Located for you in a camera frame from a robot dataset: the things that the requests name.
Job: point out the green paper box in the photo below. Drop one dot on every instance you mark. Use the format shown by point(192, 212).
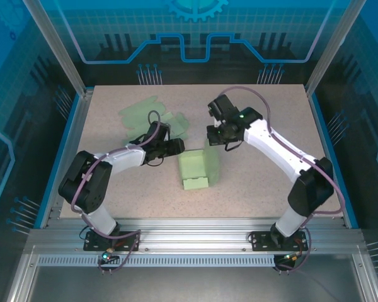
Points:
point(192, 166)
point(138, 116)

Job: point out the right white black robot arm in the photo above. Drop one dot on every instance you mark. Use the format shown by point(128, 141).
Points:
point(271, 141)

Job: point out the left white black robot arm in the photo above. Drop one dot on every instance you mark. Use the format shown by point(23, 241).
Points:
point(126, 157)

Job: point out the blue side panel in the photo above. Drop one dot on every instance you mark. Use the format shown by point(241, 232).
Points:
point(51, 188)
point(324, 132)

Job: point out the aluminium frame rail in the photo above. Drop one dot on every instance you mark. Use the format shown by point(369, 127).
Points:
point(192, 232)

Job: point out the aluminium side rail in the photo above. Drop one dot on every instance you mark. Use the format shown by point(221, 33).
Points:
point(81, 116)

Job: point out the aluminium frame post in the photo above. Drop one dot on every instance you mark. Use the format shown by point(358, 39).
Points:
point(61, 50)
point(333, 47)

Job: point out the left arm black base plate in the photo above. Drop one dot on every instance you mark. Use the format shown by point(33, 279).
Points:
point(89, 241)

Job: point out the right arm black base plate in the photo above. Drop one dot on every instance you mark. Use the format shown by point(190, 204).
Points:
point(260, 240)

